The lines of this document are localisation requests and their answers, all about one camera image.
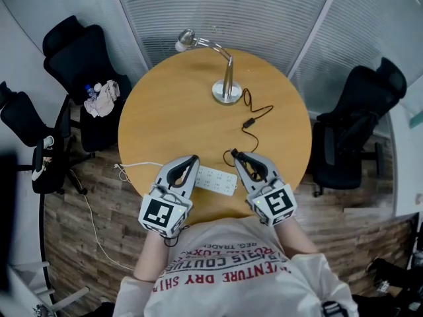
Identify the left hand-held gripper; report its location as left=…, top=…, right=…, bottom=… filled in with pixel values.
left=137, top=155, right=202, bottom=238

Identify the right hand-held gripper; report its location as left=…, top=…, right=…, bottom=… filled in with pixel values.
left=233, top=152, right=297, bottom=228

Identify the black lamp cable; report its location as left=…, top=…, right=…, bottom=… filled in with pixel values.
left=223, top=88, right=274, bottom=181

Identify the silver desk lamp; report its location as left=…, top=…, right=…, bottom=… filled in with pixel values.
left=174, top=28, right=243, bottom=106

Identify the person's left forearm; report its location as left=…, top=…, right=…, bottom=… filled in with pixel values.
left=134, top=231, right=176, bottom=283

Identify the person's right forearm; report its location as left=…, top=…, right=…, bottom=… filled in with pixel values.
left=274, top=218, right=320, bottom=260

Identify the white desk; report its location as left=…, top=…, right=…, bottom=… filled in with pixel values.
left=343, top=94, right=423, bottom=217
left=0, top=259, right=90, bottom=317

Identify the round wooden table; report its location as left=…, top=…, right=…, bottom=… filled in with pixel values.
left=118, top=47, right=313, bottom=226

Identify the crumpled pink cloth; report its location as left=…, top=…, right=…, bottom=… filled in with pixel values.
left=83, top=79, right=121, bottom=118

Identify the person's white printed shirt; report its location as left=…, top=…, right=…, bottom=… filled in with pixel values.
left=115, top=216, right=360, bottom=317

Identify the black office chair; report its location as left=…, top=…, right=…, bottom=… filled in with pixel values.
left=310, top=57, right=408, bottom=197
left=0, top=81, right=96, bottom=196
left=42, top=15, right=133, bottom=153

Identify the person's black trouser leg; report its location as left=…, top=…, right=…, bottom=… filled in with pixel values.
left=95, top=301, right=117, bottom=317

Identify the teal translucent object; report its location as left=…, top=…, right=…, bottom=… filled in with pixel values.
left=409, top=106, right=423, bottom=130

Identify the black metal equipment rack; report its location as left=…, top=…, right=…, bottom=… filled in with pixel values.
left=366, top=211, right=423, bottom=317

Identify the white power strip cable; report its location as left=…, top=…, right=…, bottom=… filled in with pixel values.
left=114, top=161, right=165, bottom=182

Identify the long white floor cable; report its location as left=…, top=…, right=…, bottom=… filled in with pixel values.
left=70, top=169, right=136, bottom=272

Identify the black strap buckle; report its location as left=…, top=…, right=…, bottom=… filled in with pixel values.
left=320, top=300, right=348, bottom=317

